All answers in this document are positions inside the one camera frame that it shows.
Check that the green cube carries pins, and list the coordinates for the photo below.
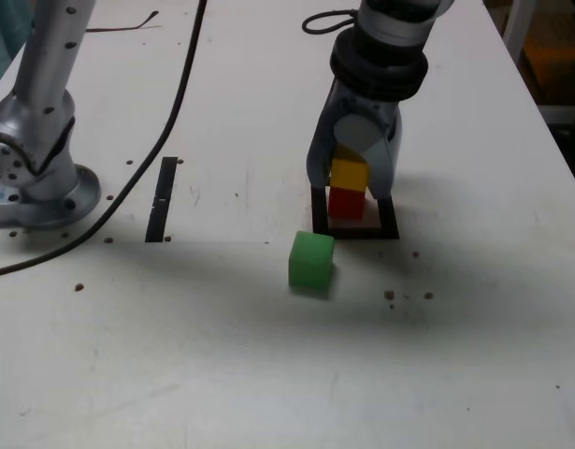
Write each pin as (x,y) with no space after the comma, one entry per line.
(310,266)

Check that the teal cloth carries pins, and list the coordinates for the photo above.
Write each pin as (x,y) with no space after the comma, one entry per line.
(4,37)

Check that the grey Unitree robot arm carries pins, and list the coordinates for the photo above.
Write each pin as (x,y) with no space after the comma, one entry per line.
(44,93)

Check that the red cube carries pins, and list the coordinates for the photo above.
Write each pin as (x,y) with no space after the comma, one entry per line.
(345,203)

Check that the black tape square outline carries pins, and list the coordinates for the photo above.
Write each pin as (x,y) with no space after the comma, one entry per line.
(357,234)

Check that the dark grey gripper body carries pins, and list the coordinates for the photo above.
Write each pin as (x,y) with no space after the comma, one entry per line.
(371,107)

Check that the black tape strip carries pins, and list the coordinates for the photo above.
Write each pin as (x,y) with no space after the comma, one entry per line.
(161,201)

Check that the yellow cube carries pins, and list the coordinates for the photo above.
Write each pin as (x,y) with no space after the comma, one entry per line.
(348,173)

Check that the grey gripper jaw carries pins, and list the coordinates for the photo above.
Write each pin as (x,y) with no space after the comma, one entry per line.
(320,149)
(359,132)

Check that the white frame leg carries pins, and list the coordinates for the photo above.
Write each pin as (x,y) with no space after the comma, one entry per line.
(518,28)

